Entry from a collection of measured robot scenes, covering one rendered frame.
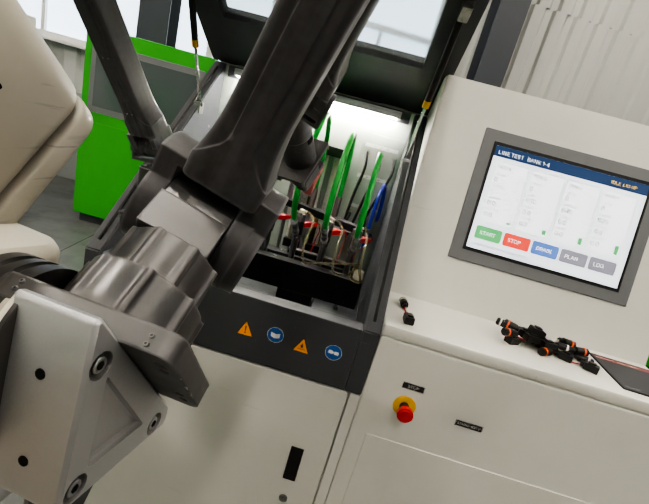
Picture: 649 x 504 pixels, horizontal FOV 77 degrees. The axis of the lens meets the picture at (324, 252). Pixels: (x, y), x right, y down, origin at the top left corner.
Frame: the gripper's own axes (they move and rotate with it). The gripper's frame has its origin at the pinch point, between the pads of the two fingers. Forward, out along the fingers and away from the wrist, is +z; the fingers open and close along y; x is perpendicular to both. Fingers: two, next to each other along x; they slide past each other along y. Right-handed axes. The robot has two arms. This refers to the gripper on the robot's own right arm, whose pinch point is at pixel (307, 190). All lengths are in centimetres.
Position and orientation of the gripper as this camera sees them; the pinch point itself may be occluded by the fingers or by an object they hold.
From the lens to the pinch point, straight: 80.5
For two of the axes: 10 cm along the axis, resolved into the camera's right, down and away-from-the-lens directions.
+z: 1.0, 5.1, 8.5
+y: 4.5, -7.9, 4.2
